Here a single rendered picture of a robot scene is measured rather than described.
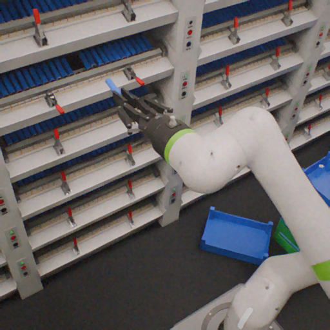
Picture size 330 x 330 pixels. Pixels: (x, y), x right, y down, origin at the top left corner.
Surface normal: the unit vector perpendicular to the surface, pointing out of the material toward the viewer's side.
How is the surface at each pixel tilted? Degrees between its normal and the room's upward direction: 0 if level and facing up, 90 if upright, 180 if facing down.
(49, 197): 21
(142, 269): 0
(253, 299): 4
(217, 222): 0
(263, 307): 11
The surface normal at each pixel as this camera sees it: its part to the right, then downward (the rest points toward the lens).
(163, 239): 0.05, -0.69
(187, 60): 0.56, 0.62
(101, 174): 0.24, -0.43
